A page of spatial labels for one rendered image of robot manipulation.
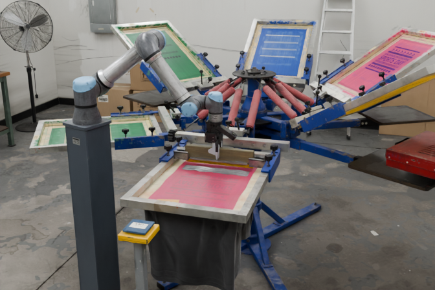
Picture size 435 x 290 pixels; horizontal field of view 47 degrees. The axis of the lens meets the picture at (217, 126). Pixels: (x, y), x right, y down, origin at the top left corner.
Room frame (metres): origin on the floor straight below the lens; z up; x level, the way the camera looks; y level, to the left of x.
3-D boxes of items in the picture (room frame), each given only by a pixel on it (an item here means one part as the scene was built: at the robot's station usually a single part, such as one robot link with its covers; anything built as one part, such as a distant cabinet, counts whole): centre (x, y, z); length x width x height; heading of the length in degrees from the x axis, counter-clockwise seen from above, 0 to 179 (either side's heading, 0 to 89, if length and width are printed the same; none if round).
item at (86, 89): (2.59, 0.70, 1.37); 0.13 x 0.12 x 0.14; 167
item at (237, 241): (2.25, -0.14, 0.74); 0.46 x 0.04 x 0.42; 164
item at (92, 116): (2.58, 0.70, 1.25); 0.15 x 0.15 x 0.10
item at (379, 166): (2.89, -0.71, 0.91); 1.34 x 0.40 x 0.08; 44
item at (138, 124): (3.16, 0.63, 1.05); 1.08 x 0.61 x 0.23; 104
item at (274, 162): (2.51, -0.29, 0.97); 0.30 x 0.05 x 0.07; 164
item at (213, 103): (2.56, 0.01, 1.31); 0.09 x 0.08 x 0.11; 77
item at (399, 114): (3.53, -0.90, 0.91); 1.34 x 0.40 x 0.08; 104
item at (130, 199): (2.36, 0.05, 0.97); 0.79 x 0.58 x 0.04; 164
